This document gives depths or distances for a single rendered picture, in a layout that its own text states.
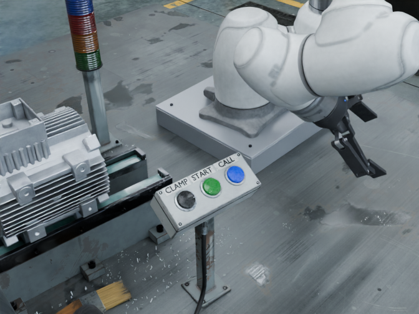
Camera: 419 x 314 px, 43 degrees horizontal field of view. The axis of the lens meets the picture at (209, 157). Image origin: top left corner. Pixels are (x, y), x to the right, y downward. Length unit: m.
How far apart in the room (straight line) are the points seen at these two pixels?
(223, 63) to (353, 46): 0.55
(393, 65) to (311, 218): 0.52
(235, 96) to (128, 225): 0.43
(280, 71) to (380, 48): 0.16
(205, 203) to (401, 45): 0.37
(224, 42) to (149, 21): 0.92
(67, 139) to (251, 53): 0.36
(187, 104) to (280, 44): 0.65
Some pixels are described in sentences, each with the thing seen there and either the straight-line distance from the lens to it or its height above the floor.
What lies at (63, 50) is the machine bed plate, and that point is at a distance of 1.98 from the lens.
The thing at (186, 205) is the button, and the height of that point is 1.07.
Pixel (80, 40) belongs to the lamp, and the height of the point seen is 1.11.
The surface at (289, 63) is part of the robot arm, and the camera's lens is 0.84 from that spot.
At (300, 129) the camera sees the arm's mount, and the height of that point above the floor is 0.85.
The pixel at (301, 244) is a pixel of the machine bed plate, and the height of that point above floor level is 0.80.
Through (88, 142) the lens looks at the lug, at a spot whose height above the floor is 1.08.
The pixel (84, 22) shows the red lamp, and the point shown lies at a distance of 1.25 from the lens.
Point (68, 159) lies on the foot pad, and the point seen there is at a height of 1.07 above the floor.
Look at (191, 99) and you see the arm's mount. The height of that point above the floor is 0.86.
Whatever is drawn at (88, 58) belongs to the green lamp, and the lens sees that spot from 1.29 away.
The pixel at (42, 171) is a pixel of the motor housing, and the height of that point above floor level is 1.06.
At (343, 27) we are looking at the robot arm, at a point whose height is 1.31.
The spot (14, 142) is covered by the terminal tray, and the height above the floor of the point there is 1.13.
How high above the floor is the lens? 1.61
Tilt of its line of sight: 37 degrees down
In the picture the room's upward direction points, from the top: 1 degrees counter-clockwise
